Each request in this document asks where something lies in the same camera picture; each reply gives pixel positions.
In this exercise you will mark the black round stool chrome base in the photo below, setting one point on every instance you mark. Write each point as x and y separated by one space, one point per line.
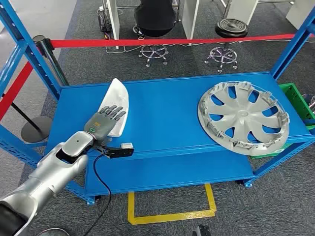
231 27

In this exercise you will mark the black-topped stanchion post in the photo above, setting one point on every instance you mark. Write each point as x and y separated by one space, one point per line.
43 44

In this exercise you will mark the stanchion with dark round base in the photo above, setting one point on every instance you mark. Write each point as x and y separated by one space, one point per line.
37 130

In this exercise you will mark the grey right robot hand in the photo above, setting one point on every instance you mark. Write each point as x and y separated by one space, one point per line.
202 231

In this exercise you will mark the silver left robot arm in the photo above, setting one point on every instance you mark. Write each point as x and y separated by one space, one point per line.
49 176

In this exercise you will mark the green plastic crate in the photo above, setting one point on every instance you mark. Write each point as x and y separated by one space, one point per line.
295 101

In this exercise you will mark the blue metal shelf rack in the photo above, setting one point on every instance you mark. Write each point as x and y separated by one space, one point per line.
159 114

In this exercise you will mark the black power strip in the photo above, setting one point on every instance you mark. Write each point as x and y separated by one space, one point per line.
103 21

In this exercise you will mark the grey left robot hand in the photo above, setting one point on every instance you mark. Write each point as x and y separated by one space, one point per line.
103 122

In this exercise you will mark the red barrier belt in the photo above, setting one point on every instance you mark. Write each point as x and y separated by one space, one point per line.
14 89
147 42

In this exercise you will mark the person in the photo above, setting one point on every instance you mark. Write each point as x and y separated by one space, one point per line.
155 16

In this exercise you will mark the silver wheel hub cap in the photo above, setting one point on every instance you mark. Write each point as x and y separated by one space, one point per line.
243 114

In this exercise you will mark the chrome round base disc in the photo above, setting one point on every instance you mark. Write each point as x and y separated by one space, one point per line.
53 232

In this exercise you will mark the stool with chrome star base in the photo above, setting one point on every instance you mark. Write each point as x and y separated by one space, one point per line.
153 52

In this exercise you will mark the white plastic shell part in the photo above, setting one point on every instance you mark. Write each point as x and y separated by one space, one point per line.
118 94

